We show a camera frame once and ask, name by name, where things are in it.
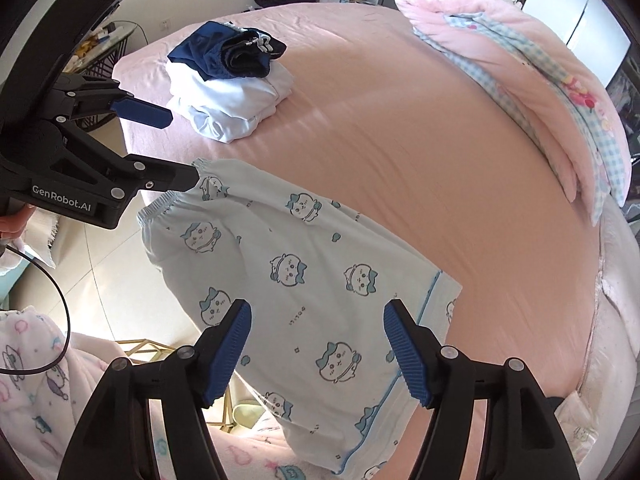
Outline black cable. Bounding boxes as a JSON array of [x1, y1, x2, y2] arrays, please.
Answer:
[[0, 242, 71, 376]]

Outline navy blue folded garment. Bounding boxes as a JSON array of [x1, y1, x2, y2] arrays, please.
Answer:
[[167, 21, 266, 81]]

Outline person's left hand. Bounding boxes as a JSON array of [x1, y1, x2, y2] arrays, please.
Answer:
[[0, 207, 36, 243]]

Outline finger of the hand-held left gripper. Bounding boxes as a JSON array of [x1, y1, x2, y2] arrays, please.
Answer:
[[45, 124, 201, 202], [47, 74, 173, 128]]

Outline white folded garment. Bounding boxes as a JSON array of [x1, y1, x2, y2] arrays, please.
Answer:
[[166, 62, 294, 144]]

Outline black drawstring garment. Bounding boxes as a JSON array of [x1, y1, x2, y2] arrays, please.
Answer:
[[222, 30, 288, 79]]

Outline pink bed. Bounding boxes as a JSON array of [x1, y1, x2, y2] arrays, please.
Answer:
[[112, 2, 608, 426]]

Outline dark screen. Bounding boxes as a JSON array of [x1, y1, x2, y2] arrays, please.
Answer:
[[607, 52, 640, 161]]

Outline gold metal frame stand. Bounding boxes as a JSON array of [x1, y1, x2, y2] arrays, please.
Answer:
[[114, 339, 241, 433]]

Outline glass side table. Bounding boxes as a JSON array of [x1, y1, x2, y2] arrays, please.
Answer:
[[70, 20, 146, 133]]

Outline white cabinet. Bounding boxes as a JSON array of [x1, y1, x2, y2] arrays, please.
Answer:
[[522, 0, 632, 91]]

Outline person's fuzzy printed pajamas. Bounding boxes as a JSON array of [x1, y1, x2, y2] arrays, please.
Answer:
[[0, 305, 321, 480]]

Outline pink checked folded quilt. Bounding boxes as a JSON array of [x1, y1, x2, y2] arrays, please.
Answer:
[[395, 0, 632, 226]]

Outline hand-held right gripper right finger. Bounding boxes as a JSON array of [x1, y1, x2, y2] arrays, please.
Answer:
[[383, 299, 581, 480]]

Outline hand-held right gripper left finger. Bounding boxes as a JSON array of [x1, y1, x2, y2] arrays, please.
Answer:
[[59, 299, 252, 480]]

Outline white textured cloth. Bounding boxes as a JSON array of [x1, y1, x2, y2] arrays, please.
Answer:
[[30, 205, 63, 268]]

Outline white cartoon print shorts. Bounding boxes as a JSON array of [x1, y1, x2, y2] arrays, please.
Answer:
[[136, 157, 463, 478]]

